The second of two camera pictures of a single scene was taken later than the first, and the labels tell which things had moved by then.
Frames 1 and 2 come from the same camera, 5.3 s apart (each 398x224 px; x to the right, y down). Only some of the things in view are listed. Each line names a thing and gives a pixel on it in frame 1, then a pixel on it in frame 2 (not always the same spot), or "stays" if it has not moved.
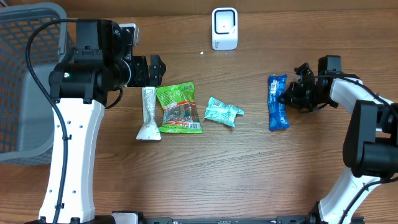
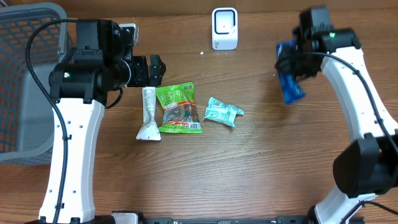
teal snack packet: (221, 112) stays
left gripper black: (143, 78) stays
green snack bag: (180, 114) stays
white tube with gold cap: (150, 130) stays
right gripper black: (290, 96) to (285, 65)
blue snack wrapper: (278, 111) to (291, 89)
